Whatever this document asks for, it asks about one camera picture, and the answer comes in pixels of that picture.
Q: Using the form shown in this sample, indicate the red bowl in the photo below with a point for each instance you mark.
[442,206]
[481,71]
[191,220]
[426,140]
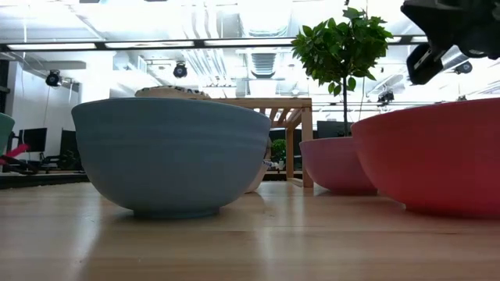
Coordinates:
[429,156]

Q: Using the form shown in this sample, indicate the pink bowl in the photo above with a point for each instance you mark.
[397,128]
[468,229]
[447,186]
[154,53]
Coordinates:
[332,168]

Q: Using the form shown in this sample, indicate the blue patterned paper bowl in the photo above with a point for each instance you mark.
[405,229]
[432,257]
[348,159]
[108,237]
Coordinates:
[258,175]

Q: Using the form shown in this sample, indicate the green bowl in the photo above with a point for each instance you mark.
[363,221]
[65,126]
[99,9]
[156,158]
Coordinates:
[4,132]

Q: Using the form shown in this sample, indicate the wooden slatted shelf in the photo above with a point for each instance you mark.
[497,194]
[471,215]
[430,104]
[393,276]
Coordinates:
[273,102]

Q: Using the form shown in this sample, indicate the black ceiling spotlight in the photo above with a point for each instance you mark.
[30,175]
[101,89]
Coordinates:
[180,71]
[463,67]
[385,97]
[53,78]

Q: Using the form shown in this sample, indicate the green potted plant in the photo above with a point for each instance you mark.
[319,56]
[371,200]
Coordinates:
[340,47]

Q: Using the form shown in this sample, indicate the ceiling air vent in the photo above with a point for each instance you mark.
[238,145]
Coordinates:
[263,62]

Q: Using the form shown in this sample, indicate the small background plant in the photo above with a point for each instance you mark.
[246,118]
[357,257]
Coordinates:
[279,148]

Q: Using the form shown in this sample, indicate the black computer monitor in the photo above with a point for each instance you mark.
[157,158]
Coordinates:
[68,142]
[33,139]

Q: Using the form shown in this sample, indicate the black office chair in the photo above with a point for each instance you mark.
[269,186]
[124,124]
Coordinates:
[62,160]

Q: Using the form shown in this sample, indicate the black overhead light rail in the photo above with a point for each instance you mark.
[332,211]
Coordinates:
[199,43]

